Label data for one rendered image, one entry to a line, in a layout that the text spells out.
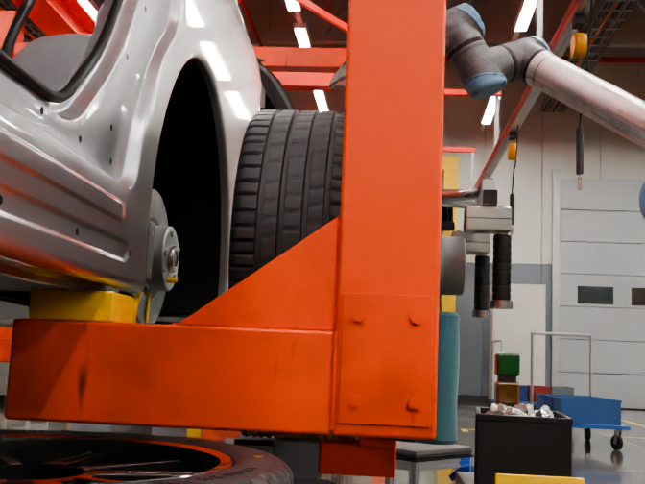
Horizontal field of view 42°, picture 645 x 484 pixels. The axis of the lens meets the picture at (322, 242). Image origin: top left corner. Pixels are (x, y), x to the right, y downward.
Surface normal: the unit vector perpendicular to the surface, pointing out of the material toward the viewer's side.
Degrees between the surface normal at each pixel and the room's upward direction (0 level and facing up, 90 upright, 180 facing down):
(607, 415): 90
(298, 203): 78
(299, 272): 90
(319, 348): 90
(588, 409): 90
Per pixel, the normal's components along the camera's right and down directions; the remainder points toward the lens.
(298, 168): -0.04, -0.55
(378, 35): -0.07, -0.14
